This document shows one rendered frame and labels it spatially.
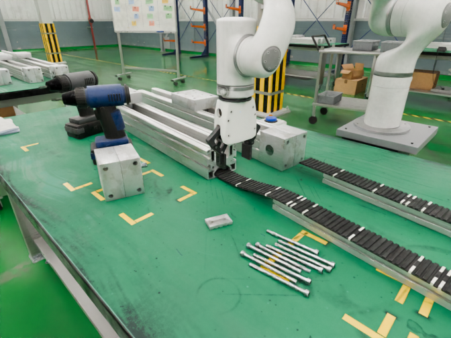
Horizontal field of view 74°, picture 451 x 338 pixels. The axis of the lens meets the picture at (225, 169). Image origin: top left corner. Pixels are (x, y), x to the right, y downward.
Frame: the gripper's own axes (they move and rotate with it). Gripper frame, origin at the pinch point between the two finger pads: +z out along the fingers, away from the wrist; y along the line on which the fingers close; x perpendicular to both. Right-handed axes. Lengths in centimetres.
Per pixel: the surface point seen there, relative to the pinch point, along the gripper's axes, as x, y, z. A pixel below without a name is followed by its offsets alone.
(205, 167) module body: 6.3, -4.5, 3.5
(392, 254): -39.8, -0.5, 3.4
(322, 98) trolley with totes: 151, 274, 51
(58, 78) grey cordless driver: 60, -23, -14
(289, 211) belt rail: -19.3, -1.2, 5.4
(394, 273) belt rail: -41.3, -1.8, 5.6
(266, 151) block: 2.1, 14.4, 2.8
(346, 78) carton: 231, 468, 59
